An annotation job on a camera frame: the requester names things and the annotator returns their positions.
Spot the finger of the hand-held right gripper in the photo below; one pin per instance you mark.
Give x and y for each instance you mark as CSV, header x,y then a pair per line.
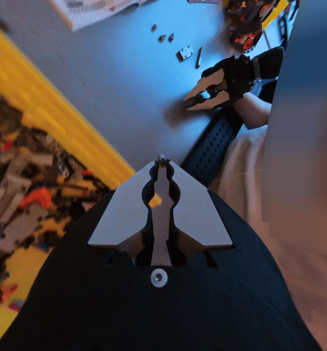
x,y
210,81
212,101

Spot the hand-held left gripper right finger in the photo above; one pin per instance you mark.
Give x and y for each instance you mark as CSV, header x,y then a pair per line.
x,y
199,219

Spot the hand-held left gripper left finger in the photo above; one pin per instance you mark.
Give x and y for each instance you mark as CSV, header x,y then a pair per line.
x,y
119,219

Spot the pile of building bricks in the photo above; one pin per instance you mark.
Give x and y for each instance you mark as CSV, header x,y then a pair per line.
x,y
29,192

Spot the yellow plastic bin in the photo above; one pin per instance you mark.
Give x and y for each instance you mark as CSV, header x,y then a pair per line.
x,y
56,115

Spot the person's right forearm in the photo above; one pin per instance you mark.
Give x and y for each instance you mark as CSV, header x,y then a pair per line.
x,y
253,109

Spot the long flat grey bar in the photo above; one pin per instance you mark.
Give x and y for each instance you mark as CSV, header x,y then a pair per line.
x,y
198,57

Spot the grey plate with four holes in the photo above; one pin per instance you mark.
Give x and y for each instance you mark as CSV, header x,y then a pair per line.
x,y
185,53

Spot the tracked toy robot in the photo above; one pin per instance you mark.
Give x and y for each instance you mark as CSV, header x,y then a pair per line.
x,y
248,27

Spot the open instruction booklet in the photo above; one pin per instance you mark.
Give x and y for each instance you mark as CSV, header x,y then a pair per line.
x,y
97,13

